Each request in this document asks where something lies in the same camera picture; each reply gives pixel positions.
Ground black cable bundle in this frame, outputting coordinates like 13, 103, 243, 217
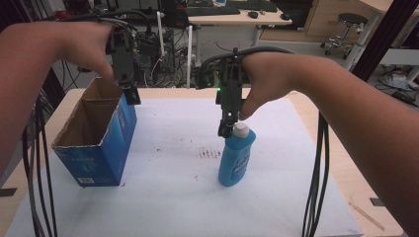
199, 45, 330, 237
21, 9, 152, 237

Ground black power adapter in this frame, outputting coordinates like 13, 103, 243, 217
391, 90, 419, 107

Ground person's right hand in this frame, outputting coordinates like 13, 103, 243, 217
238, 51, 311, 121

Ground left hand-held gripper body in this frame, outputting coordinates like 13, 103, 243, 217
106, 11, 166, 87

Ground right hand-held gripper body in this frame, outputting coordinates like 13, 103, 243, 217
186, 25, 247, 124

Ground wooden cabinet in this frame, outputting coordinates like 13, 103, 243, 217
304, 0, 364, 38

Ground white foam mat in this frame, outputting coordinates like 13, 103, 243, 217
4, 97, 364, 237

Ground clear tape strip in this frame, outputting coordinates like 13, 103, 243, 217
349, 200, 386, 231

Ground blue cardboard box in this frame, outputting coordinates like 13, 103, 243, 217
51, 77, 137, 188

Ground person's left hand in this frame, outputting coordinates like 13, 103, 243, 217
62, 21, 117, 84

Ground tangle of floor cables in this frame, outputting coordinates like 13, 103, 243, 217
141, 29, 199, 88

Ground white desk frame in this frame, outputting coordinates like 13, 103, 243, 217
342, 0, 419, 83

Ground wooden desk with white legs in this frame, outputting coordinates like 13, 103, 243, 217
186, 8, 293, 68

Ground black keyboard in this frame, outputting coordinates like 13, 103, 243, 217
186, 6, 241, 17
226, 0, 279, 13

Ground black stool with chrome base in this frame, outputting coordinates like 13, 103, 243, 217
320, 12, 370, 60

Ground black aluminium frame post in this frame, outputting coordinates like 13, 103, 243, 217
350, 0, 419, 82

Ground blue bottle with white cap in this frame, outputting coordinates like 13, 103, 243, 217
217, 121, 257, 188

